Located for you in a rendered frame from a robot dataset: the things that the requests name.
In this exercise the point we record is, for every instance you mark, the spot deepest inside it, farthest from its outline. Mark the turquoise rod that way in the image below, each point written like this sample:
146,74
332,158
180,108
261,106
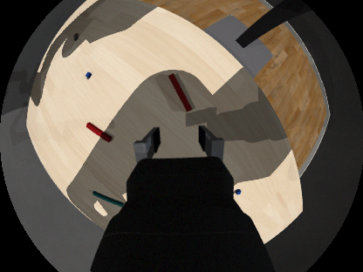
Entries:
103,197

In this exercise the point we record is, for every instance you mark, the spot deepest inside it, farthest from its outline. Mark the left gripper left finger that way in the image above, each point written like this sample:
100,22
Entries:
148,146

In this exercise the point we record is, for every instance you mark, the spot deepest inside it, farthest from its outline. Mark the red rod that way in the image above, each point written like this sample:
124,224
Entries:
180,93
99,132

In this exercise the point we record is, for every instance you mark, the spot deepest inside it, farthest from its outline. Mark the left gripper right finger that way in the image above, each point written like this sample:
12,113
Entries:
212,146

